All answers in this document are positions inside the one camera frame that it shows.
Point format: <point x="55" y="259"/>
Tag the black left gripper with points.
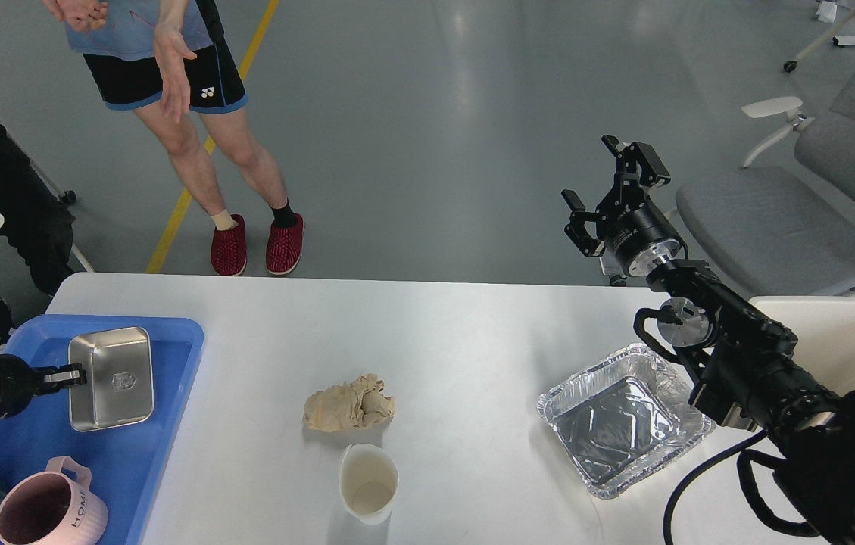
<point x="19" y="383"/>

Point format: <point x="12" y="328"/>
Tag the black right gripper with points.
<point x="634" y="235"/>

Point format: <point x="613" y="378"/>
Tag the stainless steel tray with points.
<point x="119" y="387"/>

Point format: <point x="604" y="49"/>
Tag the pink ribbed mug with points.
<point x="55" y="506"/>

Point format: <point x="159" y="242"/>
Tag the aluminium foil tray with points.
<point x="623" y="419"/>

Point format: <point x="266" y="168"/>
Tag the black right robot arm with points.
<point x="741" y="360"/>

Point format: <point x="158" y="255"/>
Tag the blue plastic bin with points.
<point x="126" y="462"/>

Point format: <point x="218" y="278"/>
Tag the grey office chair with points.
<point x="784" y="222"/>

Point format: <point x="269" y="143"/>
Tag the distant white chair base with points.
<point x="828" y="34"/>

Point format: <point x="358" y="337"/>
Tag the cream plastic bin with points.
<point x="825" y="327"/>

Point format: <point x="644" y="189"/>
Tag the crumpled brown paper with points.
<point x="356" y="405"/>

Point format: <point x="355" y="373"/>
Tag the white paper cup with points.
<point x="368" y="483"/>

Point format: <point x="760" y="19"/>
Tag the standing person in shorts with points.
<point x="163" y="60"/>

